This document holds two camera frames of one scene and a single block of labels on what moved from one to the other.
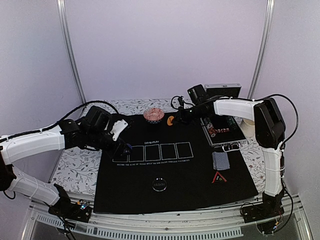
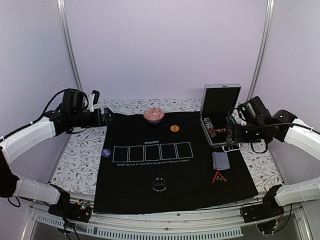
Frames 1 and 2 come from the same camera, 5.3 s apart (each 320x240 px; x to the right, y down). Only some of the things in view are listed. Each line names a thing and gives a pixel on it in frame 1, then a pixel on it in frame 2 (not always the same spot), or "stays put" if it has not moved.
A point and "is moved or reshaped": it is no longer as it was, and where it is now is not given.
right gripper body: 188,116 -> 239,137
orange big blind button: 169,120 -> 174,128
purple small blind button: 130,146 is moved or reshaped
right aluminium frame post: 266,28 stays put
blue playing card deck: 220,161 stays put
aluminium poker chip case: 222,130 stays put
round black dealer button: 159,184 stays put
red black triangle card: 218,178 stays put
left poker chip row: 210,128 stays put
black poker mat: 169,169 stays put
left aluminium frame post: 60,4 stays put
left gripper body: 113,152 -> 87,122
